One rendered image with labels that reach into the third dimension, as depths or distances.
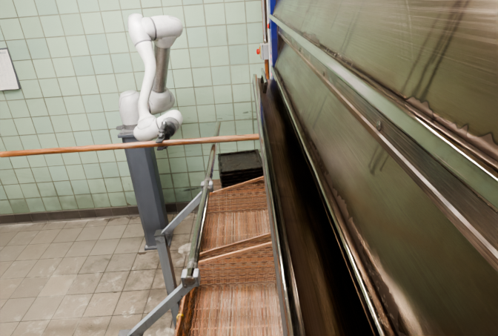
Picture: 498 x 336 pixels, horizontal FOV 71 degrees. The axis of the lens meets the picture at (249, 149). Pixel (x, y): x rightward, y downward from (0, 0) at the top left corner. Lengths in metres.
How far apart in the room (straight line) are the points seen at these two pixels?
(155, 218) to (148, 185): 0.29
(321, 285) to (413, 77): 0.36
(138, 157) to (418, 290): 2.34
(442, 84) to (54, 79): 3.06
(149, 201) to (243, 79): 1.20
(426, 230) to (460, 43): 0.21
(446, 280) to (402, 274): 0.07
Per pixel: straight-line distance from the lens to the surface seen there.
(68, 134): 3.34
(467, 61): 0.32
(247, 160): 2.31
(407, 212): 0.49
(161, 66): 2.39
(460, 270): 0.41
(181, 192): 3.30
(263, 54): 2.48
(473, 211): 0.34
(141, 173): 2.68
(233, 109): 2.93
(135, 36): 2.16
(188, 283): 0.99
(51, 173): 3.58
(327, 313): 0.56
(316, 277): 0.61
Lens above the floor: 1.83
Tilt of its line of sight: 24 degrees down
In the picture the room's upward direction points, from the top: 4 degrees counter-clockwise
